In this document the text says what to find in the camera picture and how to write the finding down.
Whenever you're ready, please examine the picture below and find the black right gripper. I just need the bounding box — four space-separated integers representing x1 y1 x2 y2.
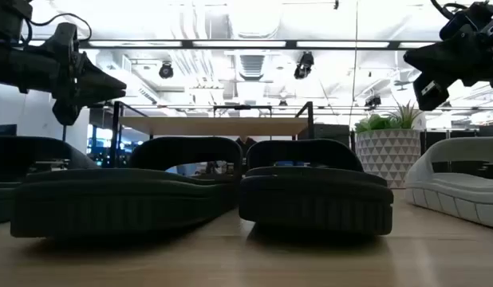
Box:
403 23 491 112

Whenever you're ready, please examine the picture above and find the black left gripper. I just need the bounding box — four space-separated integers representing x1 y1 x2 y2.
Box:
50 42 128 127

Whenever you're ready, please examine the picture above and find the black rubber slide sandal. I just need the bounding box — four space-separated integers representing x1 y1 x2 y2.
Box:
0 136 98 225
238 138 395 237
10 136 244 239

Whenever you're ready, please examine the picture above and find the light grey slide sandal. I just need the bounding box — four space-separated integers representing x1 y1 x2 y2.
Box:
404 136 493 230

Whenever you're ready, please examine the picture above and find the green succulent plant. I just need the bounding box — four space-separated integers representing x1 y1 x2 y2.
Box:
353 100 424 135

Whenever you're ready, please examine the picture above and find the white patterned plant pot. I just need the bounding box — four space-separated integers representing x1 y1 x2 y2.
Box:
355 128 422 190

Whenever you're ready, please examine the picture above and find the black cabinet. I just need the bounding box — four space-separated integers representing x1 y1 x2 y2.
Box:
313 123 351 149

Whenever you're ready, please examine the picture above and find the black overhead light bar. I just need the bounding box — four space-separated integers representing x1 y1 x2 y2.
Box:
26 38 437 51

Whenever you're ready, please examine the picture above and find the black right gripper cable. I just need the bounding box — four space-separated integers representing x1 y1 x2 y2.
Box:
429 0 471 21

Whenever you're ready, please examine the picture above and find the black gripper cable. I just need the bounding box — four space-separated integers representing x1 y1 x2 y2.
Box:
26 12 93 44
429 0 471 21

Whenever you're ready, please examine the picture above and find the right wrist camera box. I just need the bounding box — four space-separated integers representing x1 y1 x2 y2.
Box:
440 2 493 41

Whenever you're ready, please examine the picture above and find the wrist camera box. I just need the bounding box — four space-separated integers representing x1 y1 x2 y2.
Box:
46 22 79 52
440 2 493 41

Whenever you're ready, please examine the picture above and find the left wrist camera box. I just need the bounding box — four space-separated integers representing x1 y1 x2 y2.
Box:
46 22 79 52

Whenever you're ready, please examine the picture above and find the thin hanging cable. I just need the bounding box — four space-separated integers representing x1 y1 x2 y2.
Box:
351 0 360 128

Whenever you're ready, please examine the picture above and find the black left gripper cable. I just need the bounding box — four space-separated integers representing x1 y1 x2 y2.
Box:
26 12 93 44

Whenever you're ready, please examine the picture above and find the wooden shelf with black frame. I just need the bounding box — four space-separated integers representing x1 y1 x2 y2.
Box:
109 100 316 169

